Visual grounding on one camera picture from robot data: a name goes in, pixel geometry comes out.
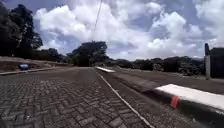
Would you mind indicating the large broad tree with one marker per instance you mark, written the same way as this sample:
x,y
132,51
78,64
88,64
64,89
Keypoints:
x,y
90,53

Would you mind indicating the grey-brown brick paver road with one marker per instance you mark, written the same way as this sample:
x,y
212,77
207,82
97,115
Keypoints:
x,y
66,100

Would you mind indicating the row of low trees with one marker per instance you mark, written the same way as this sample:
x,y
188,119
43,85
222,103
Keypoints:
x,y
173,65

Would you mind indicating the brick paved side strip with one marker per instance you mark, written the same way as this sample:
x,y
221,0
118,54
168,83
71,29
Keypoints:
x,y
186,81

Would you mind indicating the kerb with white painted sections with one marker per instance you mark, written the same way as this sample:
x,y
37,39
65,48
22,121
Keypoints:
x,y
193,95

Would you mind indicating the blue object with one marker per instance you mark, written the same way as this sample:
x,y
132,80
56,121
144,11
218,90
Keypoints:
x,y
23,66

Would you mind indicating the grey concrete kerb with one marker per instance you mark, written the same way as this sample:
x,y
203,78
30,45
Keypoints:
x,y
20,71

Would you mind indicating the row of tall dark trees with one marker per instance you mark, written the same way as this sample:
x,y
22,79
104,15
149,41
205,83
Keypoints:
x,y
20,33

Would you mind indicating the bare earth bank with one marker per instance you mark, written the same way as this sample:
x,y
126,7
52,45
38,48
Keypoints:
x,y
10,64

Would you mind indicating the dark building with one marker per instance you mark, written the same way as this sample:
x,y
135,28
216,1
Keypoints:
x,y
216,63

